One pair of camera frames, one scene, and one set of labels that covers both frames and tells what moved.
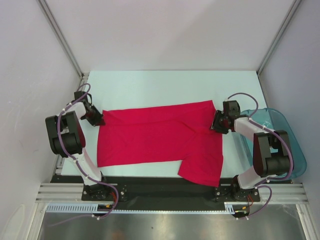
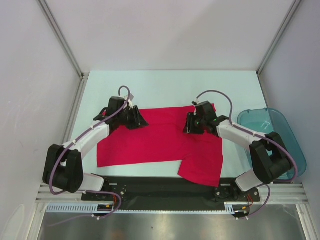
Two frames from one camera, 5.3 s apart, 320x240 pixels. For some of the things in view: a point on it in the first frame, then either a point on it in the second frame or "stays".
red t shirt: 180,133 stays
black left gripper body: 94,117 -> 127,118
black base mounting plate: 165,190 stays
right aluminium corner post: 278,37 stays
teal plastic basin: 269,118 stays
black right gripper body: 219,122 -> 200,122
